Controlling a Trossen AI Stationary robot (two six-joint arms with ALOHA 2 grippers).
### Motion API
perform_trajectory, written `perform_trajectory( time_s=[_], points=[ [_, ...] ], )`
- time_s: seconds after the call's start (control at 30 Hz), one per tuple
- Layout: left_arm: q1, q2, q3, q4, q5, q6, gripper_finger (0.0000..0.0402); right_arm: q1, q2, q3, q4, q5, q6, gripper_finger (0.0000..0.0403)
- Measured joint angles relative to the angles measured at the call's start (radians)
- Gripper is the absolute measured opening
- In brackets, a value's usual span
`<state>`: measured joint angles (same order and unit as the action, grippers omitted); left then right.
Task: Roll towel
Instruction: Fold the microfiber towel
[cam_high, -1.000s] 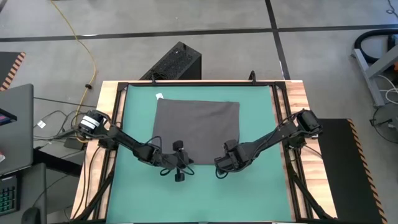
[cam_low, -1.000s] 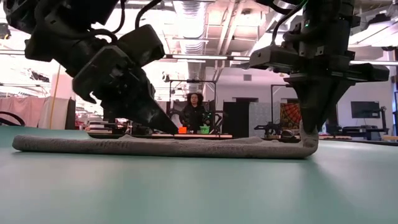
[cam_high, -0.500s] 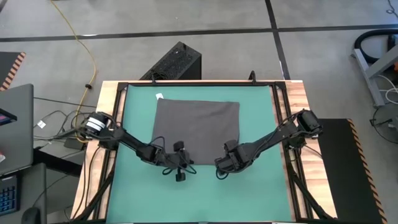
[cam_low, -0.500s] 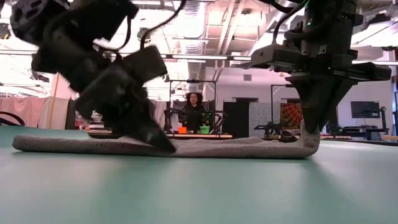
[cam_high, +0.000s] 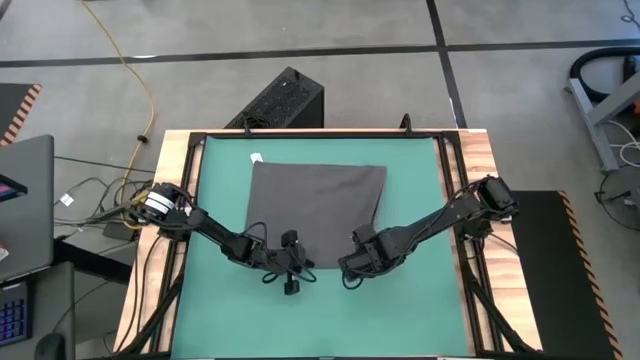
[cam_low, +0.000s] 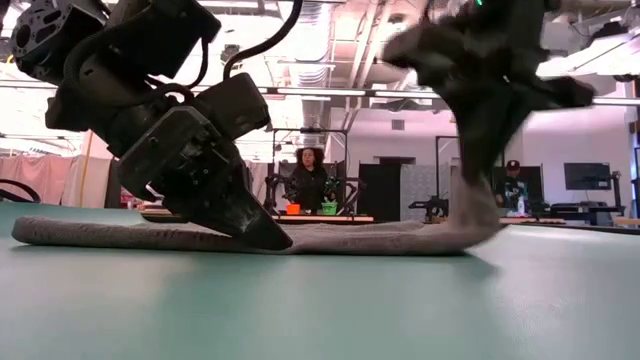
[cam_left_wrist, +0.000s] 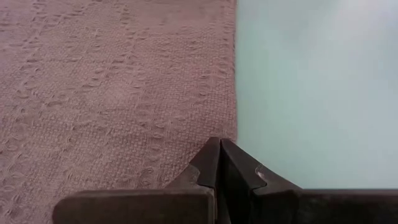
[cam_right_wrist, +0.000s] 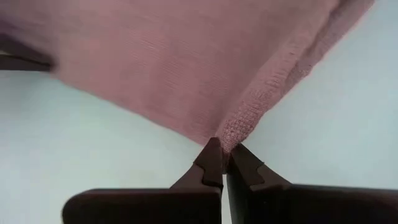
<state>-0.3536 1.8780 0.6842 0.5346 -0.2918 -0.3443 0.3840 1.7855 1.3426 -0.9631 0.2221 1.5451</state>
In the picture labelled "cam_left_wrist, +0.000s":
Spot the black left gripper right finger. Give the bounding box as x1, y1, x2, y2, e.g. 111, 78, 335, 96
220, 138, 398, 224

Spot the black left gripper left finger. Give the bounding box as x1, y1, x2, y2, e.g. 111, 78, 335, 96
52, 137, 221, 224

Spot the grey woven towel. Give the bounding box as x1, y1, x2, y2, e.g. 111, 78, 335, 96
0, 0, 239, 224

